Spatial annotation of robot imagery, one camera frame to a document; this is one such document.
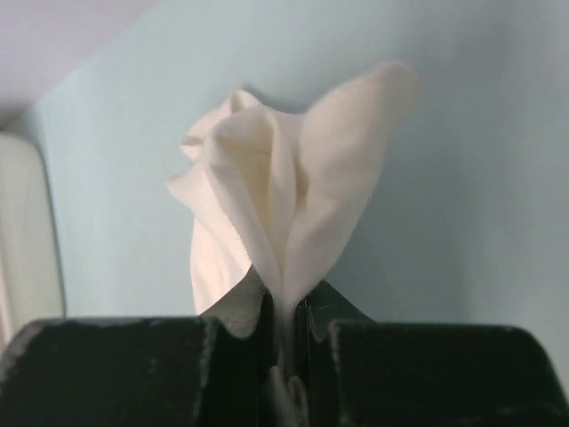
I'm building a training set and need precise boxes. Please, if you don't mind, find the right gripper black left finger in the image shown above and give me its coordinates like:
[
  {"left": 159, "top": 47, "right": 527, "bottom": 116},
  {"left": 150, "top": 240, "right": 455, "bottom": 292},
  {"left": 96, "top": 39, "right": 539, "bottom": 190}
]
[{"left": 1, "top": 271, "right": 273, "bottom": 426}]

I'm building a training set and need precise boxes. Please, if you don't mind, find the white plastic bin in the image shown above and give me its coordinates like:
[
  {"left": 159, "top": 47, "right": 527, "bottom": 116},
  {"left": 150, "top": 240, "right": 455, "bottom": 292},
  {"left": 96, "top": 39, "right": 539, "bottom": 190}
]
[{"left": 1, "top": 133, "right": 65, "bottom": 349}]

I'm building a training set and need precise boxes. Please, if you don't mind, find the white t-shirt with robot print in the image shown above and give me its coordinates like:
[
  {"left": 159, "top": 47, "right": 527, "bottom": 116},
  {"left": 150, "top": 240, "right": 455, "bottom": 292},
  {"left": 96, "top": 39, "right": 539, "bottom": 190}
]
[{"left": 168, "top": 62, "right": 418, "bottom": 426}]

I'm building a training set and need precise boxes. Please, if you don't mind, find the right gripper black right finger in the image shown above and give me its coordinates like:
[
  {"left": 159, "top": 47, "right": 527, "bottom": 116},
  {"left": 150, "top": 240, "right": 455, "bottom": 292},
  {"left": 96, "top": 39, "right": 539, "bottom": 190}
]
[{"left": 295, "top": 282, "right": 563, "bottom": 426}]

